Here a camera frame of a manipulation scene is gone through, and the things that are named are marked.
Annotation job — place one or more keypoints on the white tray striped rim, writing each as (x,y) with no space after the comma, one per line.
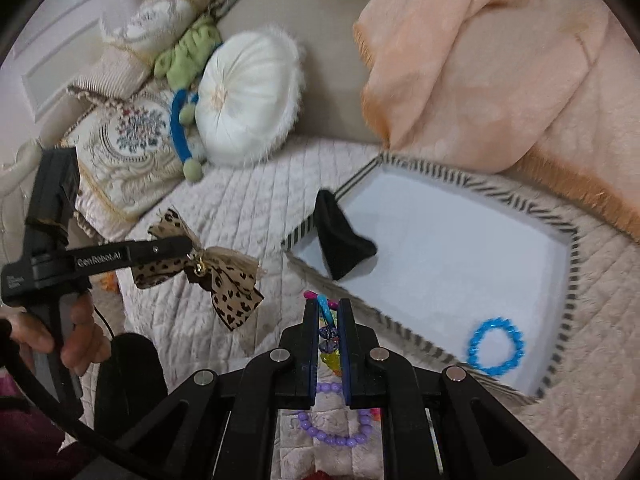
(450,240)

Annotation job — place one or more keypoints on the white door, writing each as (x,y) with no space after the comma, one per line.
(55,35)

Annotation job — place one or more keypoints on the leopard print hair bow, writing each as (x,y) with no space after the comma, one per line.
(230,285)

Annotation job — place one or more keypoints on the black cloth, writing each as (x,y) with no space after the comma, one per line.
(130,380)

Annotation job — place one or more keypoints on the quilted pale pink bedspread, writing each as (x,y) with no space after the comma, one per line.
(260,200)

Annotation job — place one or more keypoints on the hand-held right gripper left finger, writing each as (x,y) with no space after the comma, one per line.
(312,352)

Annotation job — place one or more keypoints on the peach fringed blanket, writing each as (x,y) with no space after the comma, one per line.
(450,60)

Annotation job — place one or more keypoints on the black velvet headband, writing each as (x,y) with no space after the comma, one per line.
(340,245)

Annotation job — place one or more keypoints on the cream carved bed frame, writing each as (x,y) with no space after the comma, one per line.
(15,162)

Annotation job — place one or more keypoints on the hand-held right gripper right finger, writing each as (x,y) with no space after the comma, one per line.
(346,352)

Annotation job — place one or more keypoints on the person's left hand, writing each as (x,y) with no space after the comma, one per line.
(82,335)

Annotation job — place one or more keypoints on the white round fluffy pillow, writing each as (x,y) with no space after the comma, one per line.
(240,95)

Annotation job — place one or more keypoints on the maroon clothing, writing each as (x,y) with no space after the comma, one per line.
(30,440)

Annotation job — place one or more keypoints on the orange fuzzy item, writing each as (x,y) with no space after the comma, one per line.
(107,285)

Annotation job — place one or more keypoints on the embroidered floral cushion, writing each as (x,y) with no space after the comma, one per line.
(135,135)

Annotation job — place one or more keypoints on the beige tasselled cushion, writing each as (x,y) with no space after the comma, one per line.
(145,20)

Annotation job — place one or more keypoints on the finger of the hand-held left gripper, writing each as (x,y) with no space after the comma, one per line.
(165,250)

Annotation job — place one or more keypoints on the red shiny hair bow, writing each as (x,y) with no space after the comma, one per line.
(320,476)

